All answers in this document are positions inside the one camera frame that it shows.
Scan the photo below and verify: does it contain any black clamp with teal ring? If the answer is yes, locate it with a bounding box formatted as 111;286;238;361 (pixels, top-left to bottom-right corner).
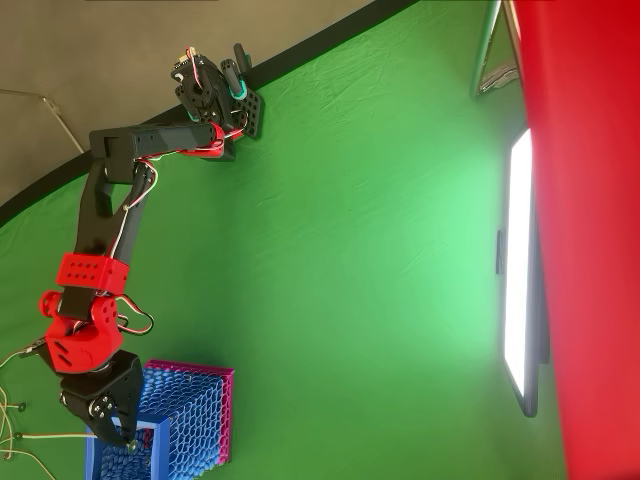
220;43;250;103

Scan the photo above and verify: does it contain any green cloth with black rim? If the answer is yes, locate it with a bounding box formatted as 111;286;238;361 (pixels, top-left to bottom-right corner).
0;0;569;480

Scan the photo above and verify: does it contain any large red blurred object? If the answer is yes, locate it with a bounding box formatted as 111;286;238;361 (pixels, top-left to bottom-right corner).
510;0;640;480

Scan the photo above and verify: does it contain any blue and magenta lattice basket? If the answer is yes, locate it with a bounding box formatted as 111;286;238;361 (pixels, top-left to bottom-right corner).
84;358;235;480

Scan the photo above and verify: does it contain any chrome tube stand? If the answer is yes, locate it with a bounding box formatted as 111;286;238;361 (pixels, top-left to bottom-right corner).
469;0;524;101

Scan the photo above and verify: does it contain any thin grey floor cable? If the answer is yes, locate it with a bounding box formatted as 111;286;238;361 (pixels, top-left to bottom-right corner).
0;88;86;155

